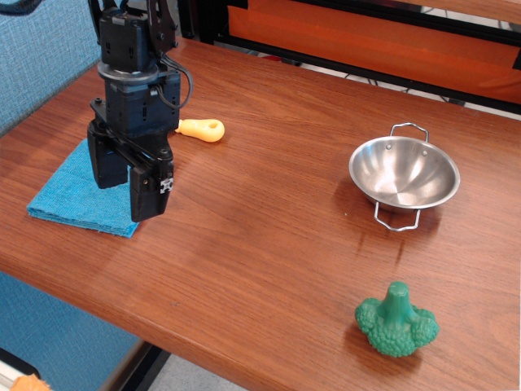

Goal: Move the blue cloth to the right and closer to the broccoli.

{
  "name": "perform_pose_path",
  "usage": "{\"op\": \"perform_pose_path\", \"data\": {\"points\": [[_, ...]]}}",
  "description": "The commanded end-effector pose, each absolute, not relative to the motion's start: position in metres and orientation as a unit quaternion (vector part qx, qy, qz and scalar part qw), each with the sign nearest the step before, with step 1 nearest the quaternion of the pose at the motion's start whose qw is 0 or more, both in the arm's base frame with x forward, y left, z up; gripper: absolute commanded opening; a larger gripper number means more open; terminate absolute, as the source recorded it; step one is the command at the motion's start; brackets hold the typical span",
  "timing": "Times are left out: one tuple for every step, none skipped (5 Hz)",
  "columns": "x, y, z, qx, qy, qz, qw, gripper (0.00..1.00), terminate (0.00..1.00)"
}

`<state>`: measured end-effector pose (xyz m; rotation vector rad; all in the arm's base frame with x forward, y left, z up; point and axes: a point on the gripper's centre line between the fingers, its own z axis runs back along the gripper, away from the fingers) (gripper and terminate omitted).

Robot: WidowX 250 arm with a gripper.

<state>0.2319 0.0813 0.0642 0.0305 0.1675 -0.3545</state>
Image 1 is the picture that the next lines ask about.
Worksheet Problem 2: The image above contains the green toy broccoli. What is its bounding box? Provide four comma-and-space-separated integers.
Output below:
355, 281, 440, 358

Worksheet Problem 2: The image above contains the orange panel with black frame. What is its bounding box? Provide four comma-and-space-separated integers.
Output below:
177, 1, 520, 114

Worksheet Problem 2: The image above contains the yellow handled toy knife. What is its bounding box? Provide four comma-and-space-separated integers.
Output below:
175, 119, 225, 143

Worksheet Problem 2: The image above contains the black metal table leg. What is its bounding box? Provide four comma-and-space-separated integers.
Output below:
99, 340, 170, 391

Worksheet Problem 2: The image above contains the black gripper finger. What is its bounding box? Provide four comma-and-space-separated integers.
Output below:
87, 120, 128, 189
129, 167, 170, 222

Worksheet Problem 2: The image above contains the blue cloth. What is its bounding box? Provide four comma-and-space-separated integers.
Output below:
27, 140, 138, 238

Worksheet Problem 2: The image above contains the steel bowl with handles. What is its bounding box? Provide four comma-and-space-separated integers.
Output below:
348, 122, 461, 232

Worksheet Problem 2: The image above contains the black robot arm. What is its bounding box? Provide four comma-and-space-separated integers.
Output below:
87, 1, 181, 222

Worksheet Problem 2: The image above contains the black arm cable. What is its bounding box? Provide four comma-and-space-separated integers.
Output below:
154, 55, 194, 110

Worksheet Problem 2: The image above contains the orange object at corner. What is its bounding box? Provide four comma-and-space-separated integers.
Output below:
10, 375, 51, 391

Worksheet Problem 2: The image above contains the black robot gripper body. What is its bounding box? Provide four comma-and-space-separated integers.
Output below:
90, 68, 181, 190

